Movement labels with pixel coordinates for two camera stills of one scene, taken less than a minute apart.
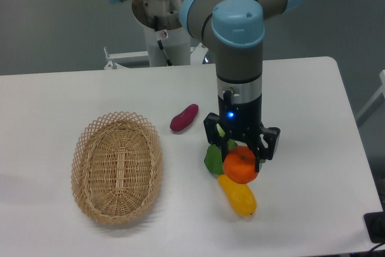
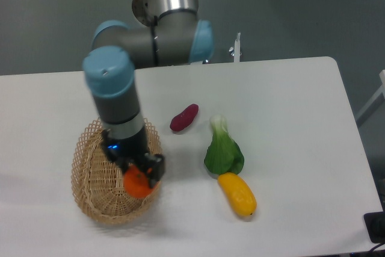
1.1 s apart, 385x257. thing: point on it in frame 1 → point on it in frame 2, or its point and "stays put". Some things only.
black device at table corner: [375, 225] stays put
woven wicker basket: [117, 167] stays put
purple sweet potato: [184, 118] stays put
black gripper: [241, 120] → [123, 152]
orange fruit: [239, 165] → [137, 183]
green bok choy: [213, 159] stays put
